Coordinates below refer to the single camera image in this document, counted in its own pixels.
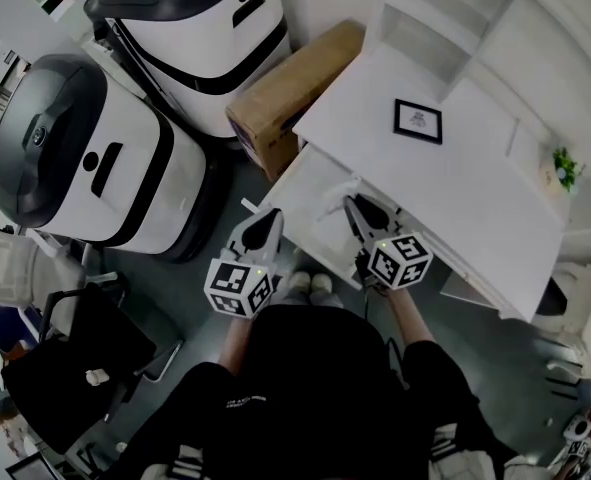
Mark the white shelf cabinet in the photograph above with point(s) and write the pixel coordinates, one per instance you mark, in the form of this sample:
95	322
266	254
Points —
475	28

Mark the person's right white shoe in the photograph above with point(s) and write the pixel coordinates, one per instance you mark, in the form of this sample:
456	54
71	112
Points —
322	283

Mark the brown cardboard box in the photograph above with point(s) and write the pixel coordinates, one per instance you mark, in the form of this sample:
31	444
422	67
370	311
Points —
285	98

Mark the white robot with black lid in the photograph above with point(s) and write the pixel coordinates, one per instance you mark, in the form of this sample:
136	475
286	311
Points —
100	168
200	43

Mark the black chair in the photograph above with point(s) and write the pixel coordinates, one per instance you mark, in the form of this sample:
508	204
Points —
75	368

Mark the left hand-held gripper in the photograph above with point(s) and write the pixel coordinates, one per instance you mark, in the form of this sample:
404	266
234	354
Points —
237	285

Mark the person's grey trousers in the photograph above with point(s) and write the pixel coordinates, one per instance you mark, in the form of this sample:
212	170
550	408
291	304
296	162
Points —
311	299

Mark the person's left white shoe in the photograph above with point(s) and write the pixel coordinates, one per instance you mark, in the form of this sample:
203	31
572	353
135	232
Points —
300	282

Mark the person's left forearm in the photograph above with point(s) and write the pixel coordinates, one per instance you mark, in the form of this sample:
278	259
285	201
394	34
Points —
236	340

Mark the white vanity table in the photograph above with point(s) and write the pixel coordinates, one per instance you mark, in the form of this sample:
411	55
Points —
587	293

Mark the person's white shoe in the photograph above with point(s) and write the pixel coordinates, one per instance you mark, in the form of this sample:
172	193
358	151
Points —
322	283
300	282

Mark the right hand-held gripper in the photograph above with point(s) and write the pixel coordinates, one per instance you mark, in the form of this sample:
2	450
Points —
400	260

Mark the person's black shirt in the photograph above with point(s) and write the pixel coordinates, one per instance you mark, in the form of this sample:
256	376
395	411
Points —
315	393

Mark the small potted plant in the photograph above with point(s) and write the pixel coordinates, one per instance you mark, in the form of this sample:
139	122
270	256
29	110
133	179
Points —
565	168

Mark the person's right forearm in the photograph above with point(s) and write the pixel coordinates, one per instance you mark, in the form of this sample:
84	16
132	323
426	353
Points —
409	315

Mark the white desk cabinet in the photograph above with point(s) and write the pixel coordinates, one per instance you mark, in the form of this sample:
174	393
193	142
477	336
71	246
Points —
455	193

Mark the small white object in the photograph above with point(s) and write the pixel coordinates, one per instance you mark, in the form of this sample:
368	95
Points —
96	377

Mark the black picture frame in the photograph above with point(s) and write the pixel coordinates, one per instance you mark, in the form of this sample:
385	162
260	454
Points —
418	121

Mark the translucent plastic bin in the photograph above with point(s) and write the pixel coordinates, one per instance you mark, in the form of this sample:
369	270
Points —
22	268

